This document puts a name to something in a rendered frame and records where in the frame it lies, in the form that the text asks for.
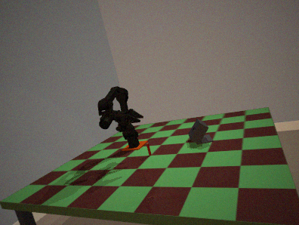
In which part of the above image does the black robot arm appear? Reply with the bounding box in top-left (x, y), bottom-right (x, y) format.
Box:
top-left (98, 86), bottom-right (140, 149)

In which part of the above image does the grey sloped panel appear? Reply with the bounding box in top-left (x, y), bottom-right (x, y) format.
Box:
top-left (188, 119), bottom-right (213, 145)

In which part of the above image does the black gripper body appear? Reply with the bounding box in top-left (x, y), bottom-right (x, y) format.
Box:
top-left (113, 109), bottom-right (133, 127)

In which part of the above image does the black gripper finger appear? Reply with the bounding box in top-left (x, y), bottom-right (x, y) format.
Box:
top-left (132, 110), bottom-right (143, 119)
top-left (126, 115), bottom-right (140, 126)

